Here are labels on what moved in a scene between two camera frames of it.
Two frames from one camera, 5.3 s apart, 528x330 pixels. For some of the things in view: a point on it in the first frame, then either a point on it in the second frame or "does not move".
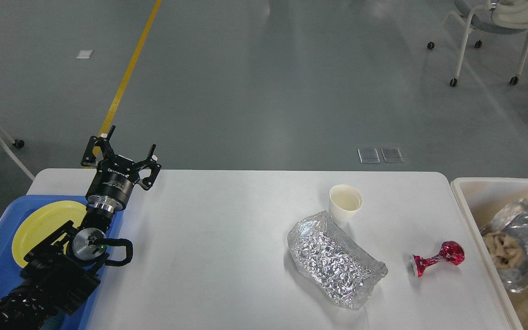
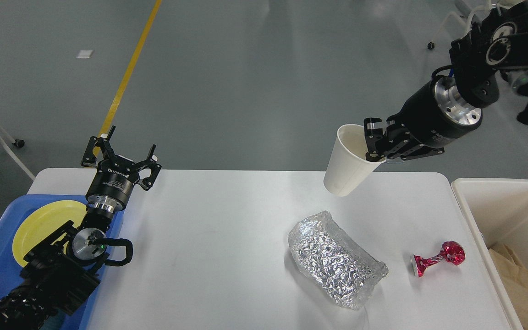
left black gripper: (113, 184) does not move
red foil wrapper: (450, 251) does not move
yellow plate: (42, 220) does not move
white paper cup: (345, 201) → (347, 167)
